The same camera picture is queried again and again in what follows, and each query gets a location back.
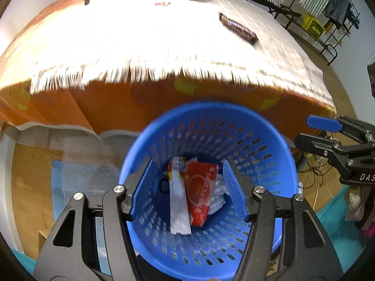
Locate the blue plastic basket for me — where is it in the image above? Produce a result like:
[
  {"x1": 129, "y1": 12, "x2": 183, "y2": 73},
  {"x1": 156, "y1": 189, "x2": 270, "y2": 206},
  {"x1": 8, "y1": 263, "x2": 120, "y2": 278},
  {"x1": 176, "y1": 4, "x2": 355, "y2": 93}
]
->
[{"x1": 118, "y1": 102, "x2": 299, "y2": 281}]

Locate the person's right hand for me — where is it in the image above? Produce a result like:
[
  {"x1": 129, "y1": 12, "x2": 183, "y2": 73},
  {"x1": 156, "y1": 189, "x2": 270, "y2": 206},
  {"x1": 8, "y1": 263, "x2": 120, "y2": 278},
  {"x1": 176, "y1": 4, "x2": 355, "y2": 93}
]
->
[{"x1": 345, "y1": 185, "x2": 365, "y2": 222}]

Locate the blue floor mat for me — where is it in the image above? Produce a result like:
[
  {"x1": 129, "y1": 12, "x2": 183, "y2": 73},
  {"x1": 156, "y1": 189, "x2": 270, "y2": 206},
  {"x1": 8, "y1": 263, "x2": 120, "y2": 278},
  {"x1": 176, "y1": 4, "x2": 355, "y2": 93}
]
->
[{"x1": 50, "y1": 135, "x2": 124, "y2": 276}]

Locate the teal floor rug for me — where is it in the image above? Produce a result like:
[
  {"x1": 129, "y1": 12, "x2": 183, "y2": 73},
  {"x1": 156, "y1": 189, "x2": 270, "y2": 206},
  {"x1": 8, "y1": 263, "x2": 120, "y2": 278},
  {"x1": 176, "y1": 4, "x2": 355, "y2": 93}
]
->
[{"x1": 315, "y1": 192, "x2": 375, "y2": 273}]

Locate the orange floral tablecloth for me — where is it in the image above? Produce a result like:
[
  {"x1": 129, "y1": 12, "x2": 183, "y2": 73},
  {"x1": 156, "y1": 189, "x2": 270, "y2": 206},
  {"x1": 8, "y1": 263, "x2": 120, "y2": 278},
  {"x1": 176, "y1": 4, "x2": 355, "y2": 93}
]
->
[{"x1": 0, "y1": 0, "x2": 337, "y2": 147}]

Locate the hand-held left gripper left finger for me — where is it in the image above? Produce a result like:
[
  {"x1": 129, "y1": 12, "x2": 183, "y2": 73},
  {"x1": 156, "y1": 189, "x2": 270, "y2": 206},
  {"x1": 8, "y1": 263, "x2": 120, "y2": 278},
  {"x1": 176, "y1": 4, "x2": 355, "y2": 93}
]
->
[{"x1": 34, "y1": 158, "x2": 154, "y2": 281}]

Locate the dark hanging jacket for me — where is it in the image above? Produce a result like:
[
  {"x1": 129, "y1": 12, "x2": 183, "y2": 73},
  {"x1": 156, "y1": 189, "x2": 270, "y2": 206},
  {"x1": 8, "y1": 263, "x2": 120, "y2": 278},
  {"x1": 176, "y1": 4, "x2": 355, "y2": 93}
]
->
[{"x1": 324, "y1": 0, "x2": 352, "y2": 21}]

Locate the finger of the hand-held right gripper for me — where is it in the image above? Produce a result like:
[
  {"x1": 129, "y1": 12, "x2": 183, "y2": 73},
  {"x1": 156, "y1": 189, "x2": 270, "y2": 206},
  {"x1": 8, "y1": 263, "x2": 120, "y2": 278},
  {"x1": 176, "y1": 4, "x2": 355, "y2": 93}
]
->
[
  {"x1": 294, "y1": 133, "x2": 350, "y2": 165},
  {"x1": 307, "y1": 115, "x2": 375, "y2": 144}
]

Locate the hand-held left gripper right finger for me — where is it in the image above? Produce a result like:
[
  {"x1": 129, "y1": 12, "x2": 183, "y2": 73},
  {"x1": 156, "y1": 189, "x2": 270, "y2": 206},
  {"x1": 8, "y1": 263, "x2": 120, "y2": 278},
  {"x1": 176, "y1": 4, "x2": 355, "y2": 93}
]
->
[{"x1": 223, "y1": 159, "x2": 343, "y2": 281}]

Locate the red snack packet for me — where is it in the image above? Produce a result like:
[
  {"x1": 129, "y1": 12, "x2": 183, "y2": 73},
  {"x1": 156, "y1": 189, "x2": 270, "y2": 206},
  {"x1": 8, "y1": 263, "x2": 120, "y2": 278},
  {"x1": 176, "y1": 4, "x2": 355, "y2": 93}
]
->
[{"x1": 183, "y1": 161, "x2": 220, "y2": 227}]

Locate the brown chocolate bar wrapper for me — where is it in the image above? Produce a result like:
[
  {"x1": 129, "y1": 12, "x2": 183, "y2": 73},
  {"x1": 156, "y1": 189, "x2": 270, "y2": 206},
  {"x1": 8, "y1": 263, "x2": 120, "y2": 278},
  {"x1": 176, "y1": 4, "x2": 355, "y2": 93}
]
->
[{"x1": 219, "y1": 12, "x2": 259, "y2": 46}]

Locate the yellow crate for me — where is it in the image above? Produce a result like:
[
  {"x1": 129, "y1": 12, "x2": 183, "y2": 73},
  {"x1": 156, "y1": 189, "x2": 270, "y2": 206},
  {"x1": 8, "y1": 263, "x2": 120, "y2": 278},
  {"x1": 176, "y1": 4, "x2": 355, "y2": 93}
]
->
[{"x1": 300, "y1": 14, "x2": 326, "y2": 40}]

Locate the beige checked fringed blanket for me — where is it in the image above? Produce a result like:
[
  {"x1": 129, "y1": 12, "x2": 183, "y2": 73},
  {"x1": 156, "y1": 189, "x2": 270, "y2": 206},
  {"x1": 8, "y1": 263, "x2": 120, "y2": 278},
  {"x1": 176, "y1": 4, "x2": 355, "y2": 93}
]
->
[{"x1": 29, "y1": 0, "x2": 336, "y2": 109}]

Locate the teal hanging garment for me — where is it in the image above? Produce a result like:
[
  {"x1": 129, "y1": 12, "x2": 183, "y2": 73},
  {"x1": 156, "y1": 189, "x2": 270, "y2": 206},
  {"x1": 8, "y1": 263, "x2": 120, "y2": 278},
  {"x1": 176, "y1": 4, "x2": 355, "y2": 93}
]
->
[{"x1": 349, "y1": 12, "x2": 361, "y2": 30}]

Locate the black metal clothes rack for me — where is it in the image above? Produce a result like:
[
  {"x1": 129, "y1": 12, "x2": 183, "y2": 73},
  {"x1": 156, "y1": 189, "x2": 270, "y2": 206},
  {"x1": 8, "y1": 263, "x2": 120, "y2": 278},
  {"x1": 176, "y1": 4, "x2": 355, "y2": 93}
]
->
[{"x1": 281, "y1": 0, "x2": 362, "y2": 66}]

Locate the white silver wrapper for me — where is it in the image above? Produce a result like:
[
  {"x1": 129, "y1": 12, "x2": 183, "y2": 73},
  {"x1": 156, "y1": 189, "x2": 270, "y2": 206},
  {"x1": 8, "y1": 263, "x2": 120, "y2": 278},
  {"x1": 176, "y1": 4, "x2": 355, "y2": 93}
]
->
[{"x1": 168, "y1": 156, "x2": 191, "y2": 235}]

